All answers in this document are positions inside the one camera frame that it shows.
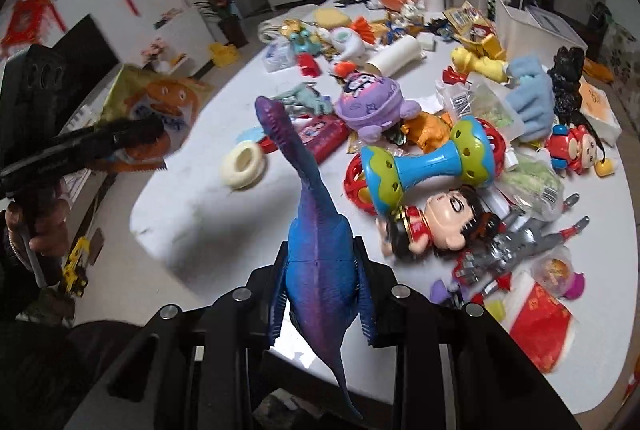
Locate teal dinosaur toy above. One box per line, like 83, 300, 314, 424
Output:
272, 81, 334, 116

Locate orange carrot toy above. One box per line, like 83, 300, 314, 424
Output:
350, 19, 374, 42

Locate black-haired doll in red dress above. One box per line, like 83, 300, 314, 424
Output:
384, 185, 507, 262

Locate pink flowers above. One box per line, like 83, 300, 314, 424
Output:
142, 39, 169, 64

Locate yellow snack packets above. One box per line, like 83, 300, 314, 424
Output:
444, 2, 507, 61

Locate red paper wall decoration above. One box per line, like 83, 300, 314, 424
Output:
0, 0, 67, 56

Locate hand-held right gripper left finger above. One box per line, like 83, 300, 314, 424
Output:
65, 242, 291, 430

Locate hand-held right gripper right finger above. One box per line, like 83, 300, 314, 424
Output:
350, 237, 581, 430

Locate cream ring toy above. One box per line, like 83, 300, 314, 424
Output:
221, 143, 267, 190

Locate blue green rattle toy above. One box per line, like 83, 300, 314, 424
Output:
344, 116, 509, 217

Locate blue purple dinosaur toy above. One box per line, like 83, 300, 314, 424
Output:
255, 96, 372, 419

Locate white cabinet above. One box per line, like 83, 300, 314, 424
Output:
150, 5, 216, 77

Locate red envelope packet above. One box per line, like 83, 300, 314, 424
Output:
509, 272, 577, 374

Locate small purple toy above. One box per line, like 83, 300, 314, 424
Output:
430, 279, 462, 309

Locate purple plush toy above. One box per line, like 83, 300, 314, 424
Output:
334, 72, 422, 145

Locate floral patterned sofa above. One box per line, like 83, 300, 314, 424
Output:
600, 24, 640, 87

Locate clear packet blue print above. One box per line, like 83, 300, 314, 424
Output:
264, 41, 299, 74

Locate yellow plush toy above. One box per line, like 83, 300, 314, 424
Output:
451, 46, 509, 84

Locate silver red robot figure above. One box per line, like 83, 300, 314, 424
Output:
452, 192, 592, 307

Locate light blue red ring toy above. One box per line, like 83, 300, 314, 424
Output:
237, 127, 277, 154

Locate person's dark clothing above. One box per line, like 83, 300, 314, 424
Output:
0, 319, 153, 430

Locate white coiled cable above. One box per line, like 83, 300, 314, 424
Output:
257, 20, 286, 44

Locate orange white tissue pack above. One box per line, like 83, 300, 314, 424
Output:
580, 77, 624, 144

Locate clear bag with green contents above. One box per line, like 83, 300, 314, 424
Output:
442, 75, 526, 142

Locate orange dinosaur toy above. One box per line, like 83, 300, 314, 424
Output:
401, 110, 454, 152

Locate yellow toy excavator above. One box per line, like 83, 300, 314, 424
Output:
62, 237, 91, 296

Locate small teal toy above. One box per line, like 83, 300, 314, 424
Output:
290, 27, 321, 56

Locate yellow orange snack packet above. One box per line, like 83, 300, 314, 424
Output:
102, 65, 214, 175

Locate white round toy green print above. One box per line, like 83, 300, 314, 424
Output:
327, 27, 369, 61

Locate black plastic bag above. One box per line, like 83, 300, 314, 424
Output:
547, 46, 602, 132

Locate yellow sponge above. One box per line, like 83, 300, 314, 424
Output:
314, 7, 351, 29

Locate person's left hand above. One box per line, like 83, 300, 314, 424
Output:
5, 197, 72, 257

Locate red pink packet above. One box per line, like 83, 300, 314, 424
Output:
295, 115, 351, 164

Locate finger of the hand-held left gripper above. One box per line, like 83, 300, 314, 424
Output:
20, 137, 132, 197
52, 116, 166, 153

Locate white storage box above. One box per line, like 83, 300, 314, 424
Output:
494, 0, 589, 64

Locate red cartoon doll toy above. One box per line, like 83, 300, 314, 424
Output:
544, 122, 617, 179

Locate light blue plush toy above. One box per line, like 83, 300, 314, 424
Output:
505, 55, 557, 144

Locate clear capsule toy purple base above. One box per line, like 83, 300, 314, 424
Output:
530, 247, 586, 301

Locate clear bag of green vegetables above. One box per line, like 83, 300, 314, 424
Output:
500, 154, 567, 222

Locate yellow plastic bag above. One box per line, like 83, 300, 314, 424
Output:
208, 42, 241, 69

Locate black television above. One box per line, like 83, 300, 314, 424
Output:
49, 14, 121, 78

